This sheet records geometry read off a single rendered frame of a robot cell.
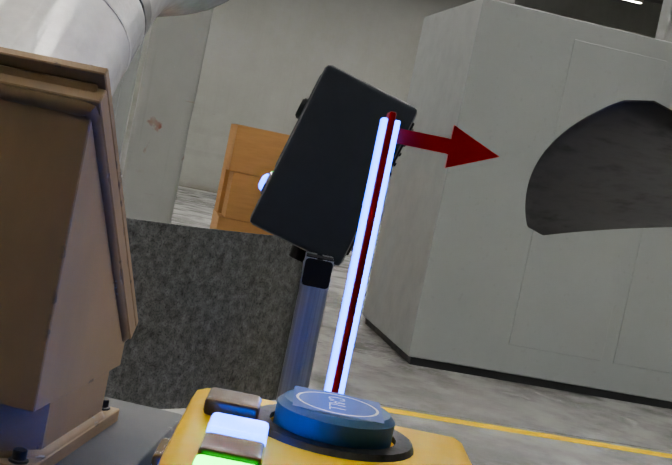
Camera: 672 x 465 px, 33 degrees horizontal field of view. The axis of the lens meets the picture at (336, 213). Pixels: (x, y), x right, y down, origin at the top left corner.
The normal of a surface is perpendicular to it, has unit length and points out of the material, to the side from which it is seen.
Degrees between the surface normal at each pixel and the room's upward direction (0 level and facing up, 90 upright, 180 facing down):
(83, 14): 58
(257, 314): 90
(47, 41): 53
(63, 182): 90
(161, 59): 90
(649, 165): 166
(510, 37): 90
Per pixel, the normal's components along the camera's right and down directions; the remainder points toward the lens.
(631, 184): -0.18, 0.96
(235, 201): 0.17, 0.09
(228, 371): 0.79, 0.19
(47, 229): -0.11, 0.03
